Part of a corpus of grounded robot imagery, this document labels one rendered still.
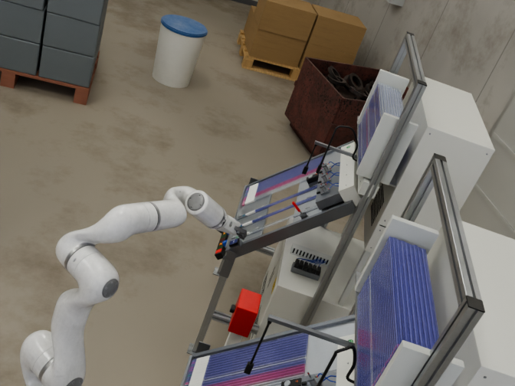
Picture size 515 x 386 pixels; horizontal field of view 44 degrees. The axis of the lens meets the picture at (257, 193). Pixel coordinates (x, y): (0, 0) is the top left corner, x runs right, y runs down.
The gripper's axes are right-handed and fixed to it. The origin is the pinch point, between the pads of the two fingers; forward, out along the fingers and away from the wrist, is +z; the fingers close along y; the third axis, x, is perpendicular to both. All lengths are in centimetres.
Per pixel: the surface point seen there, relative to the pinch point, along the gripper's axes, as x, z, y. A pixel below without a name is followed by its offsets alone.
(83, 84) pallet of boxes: -120, 188, 287
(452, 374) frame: 24, -35, -89
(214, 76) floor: -222, 341, 273
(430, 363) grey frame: 24, -42, -85
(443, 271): -8, 1, -74
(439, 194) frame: -26, -19, -70
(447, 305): 4, -8, -80
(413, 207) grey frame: -27, 4, -58
